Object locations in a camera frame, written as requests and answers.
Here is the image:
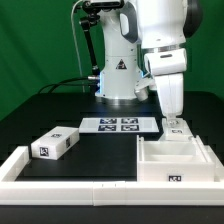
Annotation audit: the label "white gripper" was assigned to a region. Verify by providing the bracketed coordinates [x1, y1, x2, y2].
[155, 73, 183, 117]

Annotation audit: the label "white cabinet body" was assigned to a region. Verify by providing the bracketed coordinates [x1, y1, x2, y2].
[137, 137, 215, 182]

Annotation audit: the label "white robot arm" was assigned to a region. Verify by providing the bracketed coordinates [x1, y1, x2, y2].
[96, 0, 202, 119]

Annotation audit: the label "white flat marker plate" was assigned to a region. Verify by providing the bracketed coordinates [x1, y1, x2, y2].
[79, 117, 159, 133]

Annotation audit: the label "white box with marker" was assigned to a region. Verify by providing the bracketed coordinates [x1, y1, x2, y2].
[31, 126, 79, 160]

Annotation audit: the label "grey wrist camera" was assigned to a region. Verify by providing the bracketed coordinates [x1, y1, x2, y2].
[134, 78, 157, 101]

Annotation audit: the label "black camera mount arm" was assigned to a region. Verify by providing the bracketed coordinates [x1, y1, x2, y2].
[80, 0, 124, 75]

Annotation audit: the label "black cables at base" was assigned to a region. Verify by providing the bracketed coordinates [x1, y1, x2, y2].
[38, 77, 101, 94]

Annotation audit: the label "white hanging cable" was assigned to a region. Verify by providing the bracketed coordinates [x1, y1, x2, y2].
[70, 0, 86, 93]

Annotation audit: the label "white U-shaped frame fence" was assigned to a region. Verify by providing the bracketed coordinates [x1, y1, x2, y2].
[0, 146, 224, 206]

